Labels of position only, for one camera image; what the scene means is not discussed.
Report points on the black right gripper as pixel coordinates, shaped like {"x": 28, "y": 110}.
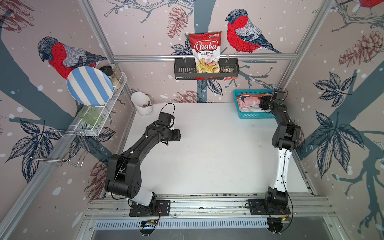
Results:
{"x": 261, "y": 99}

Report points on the white ceramic cup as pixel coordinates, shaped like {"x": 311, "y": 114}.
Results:
{"x": 142, "y": 103}

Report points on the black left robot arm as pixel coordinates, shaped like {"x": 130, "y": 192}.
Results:
{"x": 124, "y": 176}

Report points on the pink patterned shorts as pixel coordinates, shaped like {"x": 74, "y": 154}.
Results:
{"x": 248, "y": 102}

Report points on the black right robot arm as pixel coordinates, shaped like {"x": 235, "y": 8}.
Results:
{"x": 285, "y": 140}

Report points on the chrome wire wall rack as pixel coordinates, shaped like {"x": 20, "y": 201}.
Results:
{"x": 62, "y": 147}

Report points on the red Chuba chips bag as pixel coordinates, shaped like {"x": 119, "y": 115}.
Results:
{"x": 206, "y": 49}

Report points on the green glass bowl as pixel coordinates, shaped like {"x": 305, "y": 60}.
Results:
{"x": 90, "y": 115}

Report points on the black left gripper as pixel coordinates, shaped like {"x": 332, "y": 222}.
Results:
{"x": 177, "y": 136}

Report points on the teal plastic basket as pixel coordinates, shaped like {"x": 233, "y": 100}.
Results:
{"x": 255, "y": 115}

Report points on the clear acrylic wall shelf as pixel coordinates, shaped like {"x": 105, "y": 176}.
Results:
{"x": 80, "y": 127}

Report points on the small snack packet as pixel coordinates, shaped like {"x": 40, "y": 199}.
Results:
{"x": 227, "y": 70}

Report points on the black wire wall basket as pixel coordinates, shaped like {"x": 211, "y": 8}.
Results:
{"x": 186, "y": 70}

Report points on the orange shorts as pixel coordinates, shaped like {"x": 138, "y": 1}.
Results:
{"x": 248, "y": 95}

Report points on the blue white striped plate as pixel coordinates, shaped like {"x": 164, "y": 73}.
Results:
{"x": 90, "y": 86}

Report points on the dark lid spice jar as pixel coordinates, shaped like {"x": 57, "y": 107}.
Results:
{"x": 108, "y": 70}

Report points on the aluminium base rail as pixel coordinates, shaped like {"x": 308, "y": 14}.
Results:
{"x": 196, "y": 212}

